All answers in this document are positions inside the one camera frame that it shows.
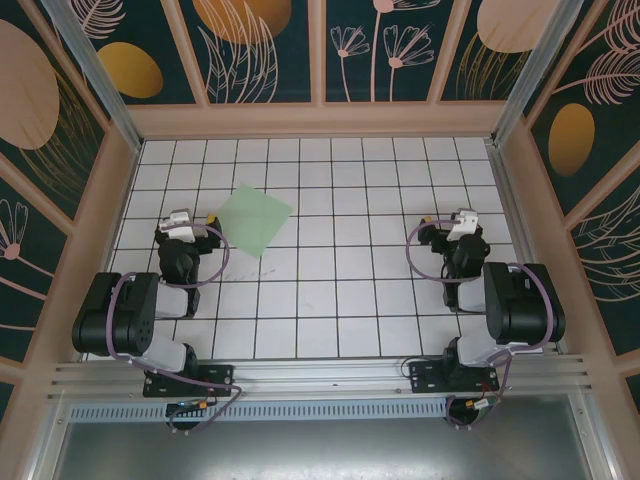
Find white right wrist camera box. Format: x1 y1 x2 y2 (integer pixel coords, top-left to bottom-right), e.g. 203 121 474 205
446 209 480 240

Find aluminium side rail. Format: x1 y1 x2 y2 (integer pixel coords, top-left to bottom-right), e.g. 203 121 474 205
484 142 569 356

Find light green paper sheet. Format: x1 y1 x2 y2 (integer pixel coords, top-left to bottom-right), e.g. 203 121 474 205
213 183 295 260

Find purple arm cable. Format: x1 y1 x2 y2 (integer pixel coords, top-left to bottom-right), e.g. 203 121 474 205
107 222 245 435
405 217 557 432

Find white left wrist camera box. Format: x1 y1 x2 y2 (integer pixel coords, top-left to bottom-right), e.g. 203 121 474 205
156 210 197 240

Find small circuit board with connector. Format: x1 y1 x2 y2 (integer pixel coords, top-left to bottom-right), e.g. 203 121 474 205
164 398 219 419
449 394 504 426

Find aluminium corner post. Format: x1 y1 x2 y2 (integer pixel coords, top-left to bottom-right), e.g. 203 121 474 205
489 0 586 146
39 0 146 154

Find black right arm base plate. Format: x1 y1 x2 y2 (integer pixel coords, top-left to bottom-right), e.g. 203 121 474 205
408 360 500 394

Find slotted grey cable duct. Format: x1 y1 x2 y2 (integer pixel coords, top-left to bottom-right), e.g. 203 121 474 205
67 398 581 422

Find long aluminium mounting rail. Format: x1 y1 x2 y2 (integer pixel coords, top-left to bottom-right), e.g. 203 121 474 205
47 354 594 409

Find grey metal sheet panel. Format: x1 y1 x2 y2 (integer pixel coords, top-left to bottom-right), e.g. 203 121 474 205
29 417 614 480

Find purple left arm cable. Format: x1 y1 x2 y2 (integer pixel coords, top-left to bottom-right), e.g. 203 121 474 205
107 222 245 435

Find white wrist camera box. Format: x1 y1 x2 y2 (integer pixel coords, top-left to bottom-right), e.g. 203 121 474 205
156 210 197 240
446 209 480 240

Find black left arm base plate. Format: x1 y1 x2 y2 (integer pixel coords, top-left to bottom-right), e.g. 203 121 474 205
142 363 236 399

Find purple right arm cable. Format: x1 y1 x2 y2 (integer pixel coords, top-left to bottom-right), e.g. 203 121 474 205
405 217 557 432

